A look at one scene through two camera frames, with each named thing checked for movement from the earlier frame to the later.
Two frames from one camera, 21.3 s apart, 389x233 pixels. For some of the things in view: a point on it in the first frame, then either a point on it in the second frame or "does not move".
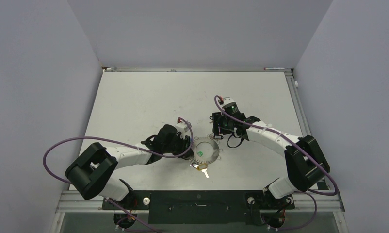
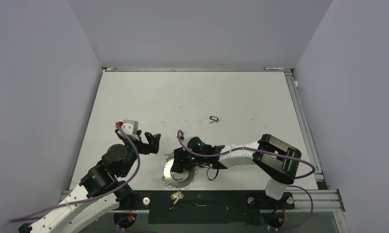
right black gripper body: x=222 y=125 to x=190 y=158
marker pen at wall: x=273 y=68 does not move
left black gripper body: x=178 y=145 to x=142 y=147
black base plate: x=202 y=207 does not move
